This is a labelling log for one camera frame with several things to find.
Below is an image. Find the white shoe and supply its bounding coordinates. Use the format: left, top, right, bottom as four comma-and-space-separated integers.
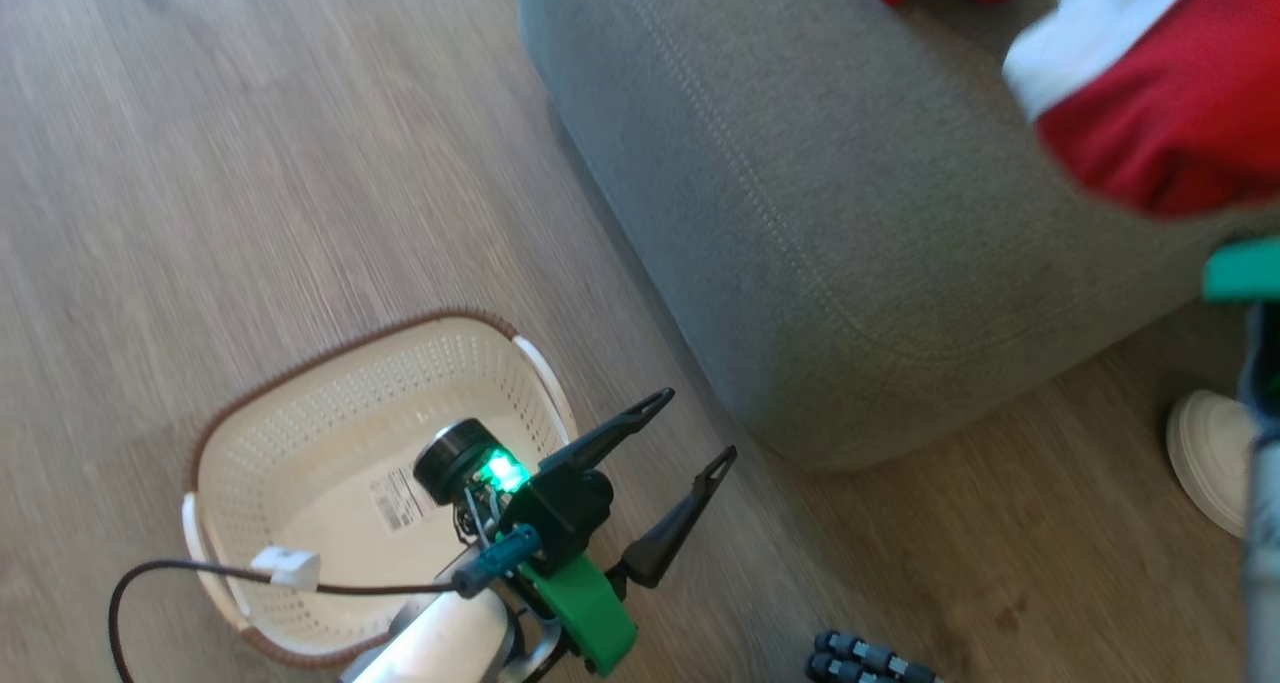
1164, 390, 1258, 542

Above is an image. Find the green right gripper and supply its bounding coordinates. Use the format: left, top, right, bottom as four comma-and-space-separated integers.
1202, 237, 1280, 305

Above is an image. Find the white laundry basket brown rim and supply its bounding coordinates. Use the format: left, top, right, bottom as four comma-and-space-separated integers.
181, 308, 580, 670

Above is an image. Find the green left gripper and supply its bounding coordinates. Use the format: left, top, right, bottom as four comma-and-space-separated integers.
519, 387, 739, 677

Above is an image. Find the teal left camera connector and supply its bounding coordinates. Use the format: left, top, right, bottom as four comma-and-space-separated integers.
451, 524, 542, 600

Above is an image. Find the grey fabric sofa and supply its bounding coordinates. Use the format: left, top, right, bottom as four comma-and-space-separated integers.
514, 0, 1280, 473

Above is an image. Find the white barcode sticker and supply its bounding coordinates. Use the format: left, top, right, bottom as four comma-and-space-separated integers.
371, 462, 438, 535

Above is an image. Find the white left cable label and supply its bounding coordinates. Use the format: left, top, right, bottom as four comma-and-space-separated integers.
249, 545, 322, 593

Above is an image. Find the red and white garment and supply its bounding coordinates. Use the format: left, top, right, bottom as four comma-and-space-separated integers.
1002, 0, 1280, 220

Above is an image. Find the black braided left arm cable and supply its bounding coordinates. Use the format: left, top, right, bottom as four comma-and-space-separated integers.
107, 559, 463, 683

